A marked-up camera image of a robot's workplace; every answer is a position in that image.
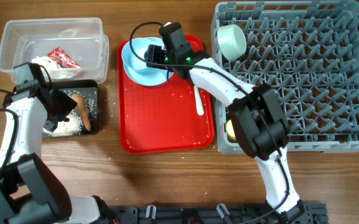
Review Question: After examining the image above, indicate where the small light blue plate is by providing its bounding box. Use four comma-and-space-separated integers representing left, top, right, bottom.
121, 37, 164, 72

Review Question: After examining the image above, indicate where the large light blue plate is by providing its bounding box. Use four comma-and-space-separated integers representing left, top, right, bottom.
121, 37, 174, 86

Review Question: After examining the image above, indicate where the white tissue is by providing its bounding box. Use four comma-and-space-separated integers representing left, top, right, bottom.
31, 56, 76, 80

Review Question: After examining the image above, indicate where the red strawberry cake wrapper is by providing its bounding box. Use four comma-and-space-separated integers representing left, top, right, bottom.
47, 47, 80, 68

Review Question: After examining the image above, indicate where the white plastic spoon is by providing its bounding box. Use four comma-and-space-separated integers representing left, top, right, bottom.
193, 85, 205, 116

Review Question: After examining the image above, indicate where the green bowl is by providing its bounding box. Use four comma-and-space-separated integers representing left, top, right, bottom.
217, 24, 247, 61

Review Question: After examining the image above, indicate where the yellow plastic cup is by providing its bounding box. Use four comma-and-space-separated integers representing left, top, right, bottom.
225, 119, 237, 142

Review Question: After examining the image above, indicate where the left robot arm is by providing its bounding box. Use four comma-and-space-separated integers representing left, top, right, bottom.
0, 62, 114, 223

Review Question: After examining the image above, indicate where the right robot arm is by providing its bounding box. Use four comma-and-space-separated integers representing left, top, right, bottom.
144, 22, 304, 223

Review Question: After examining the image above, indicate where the grey dishwasher rack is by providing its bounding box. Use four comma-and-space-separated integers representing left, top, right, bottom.
210, 1, 359, 152

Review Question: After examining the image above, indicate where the uncooked white rice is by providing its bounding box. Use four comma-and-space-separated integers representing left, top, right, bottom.
43, 87, 99, 138

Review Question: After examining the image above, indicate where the black rectangular bin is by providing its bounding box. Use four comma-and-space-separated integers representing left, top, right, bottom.
43, 80, 99, 138

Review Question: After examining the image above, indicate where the clear plastic container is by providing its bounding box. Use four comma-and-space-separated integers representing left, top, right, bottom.
0, 17, 110, 83

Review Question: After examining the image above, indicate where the red plastic tray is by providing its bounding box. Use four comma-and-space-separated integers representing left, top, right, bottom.
117, 41, 215, 154

